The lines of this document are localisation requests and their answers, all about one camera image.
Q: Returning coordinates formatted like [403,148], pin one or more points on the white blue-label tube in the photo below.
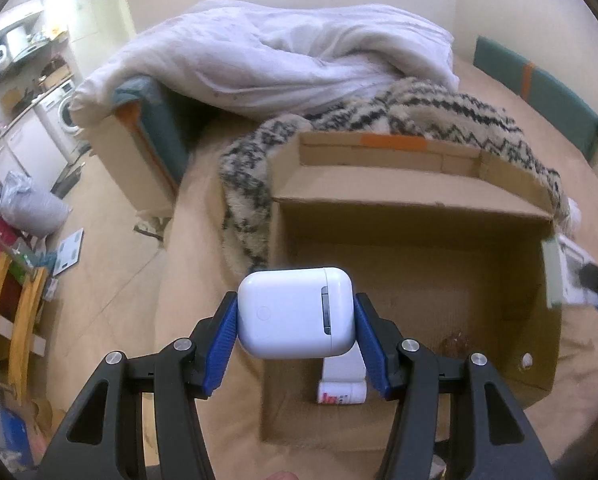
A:
[343,380]

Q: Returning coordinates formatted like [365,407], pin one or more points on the beige black patterned blanket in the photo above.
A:
[409,107]

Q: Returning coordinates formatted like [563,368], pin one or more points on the white earbuds case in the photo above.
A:
[296,314]

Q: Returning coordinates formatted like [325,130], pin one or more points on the white bathroom scale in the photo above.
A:
[68,252]

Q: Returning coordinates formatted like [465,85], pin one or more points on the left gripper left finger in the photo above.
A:
[101,435]

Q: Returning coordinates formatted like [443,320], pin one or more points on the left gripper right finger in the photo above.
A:
[459,410]

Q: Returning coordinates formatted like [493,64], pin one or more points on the wooden stair railing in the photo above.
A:
[22,285]

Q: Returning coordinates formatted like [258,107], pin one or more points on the grey plastic bag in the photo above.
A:
[30,208]

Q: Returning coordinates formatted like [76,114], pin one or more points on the teal cushion orange stripe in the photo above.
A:
[562,107]

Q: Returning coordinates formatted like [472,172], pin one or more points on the brown cardboard box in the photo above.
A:
[440,236]

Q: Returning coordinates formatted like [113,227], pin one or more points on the white duvet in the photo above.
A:
[260,62]

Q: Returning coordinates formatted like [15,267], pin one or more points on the pink transparent plastic bag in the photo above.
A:
[457,345]

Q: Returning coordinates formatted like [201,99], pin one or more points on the white washing machine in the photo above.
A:
[53,111]

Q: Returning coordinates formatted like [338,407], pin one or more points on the teal orange-edged mattress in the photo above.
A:
[144,145]

